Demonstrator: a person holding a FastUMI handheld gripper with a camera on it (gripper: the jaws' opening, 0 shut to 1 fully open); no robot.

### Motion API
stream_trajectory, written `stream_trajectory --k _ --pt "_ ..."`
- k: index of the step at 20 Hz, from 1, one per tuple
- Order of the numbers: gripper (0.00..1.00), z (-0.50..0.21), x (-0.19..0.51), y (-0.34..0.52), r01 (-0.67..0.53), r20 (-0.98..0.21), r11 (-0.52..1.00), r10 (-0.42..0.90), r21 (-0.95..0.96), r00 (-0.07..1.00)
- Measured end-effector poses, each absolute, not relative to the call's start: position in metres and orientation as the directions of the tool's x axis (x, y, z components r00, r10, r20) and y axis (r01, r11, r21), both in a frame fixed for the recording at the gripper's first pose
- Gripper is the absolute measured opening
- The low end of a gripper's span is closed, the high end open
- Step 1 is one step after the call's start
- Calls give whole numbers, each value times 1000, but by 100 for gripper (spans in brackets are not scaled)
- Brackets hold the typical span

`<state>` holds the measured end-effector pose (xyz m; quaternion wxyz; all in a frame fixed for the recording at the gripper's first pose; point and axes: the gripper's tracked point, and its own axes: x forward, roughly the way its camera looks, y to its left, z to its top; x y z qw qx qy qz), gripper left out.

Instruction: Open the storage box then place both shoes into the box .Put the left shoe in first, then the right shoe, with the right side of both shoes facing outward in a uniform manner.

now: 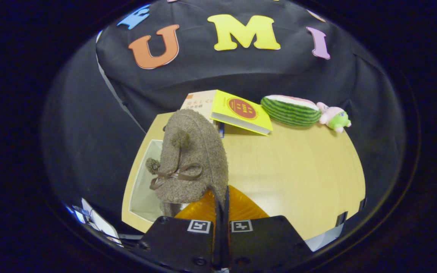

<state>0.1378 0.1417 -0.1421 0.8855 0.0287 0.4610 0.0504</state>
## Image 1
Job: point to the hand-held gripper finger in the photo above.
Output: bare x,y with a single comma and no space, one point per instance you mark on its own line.
227,239
218,235

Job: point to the brown fuzzy shoe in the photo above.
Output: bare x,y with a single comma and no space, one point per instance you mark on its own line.
195,151

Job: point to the pale green fabric storage box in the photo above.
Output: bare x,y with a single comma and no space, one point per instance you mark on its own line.
142,189

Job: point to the blue cover book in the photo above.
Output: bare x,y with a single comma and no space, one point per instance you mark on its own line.
221,129

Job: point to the blue white plastic packets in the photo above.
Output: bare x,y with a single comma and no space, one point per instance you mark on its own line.
97,222

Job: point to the yellow book with red circle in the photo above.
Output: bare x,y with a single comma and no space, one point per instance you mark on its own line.
222,103

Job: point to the beige cover book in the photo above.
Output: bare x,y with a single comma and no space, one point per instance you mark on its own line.
197,99

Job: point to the watermelon slice plush toy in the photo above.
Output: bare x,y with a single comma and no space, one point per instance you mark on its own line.
290,113

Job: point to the black backdrop cloth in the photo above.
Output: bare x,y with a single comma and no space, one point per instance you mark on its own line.
241,76

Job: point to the pink and green plush toy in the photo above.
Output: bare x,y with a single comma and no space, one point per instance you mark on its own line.
338,117

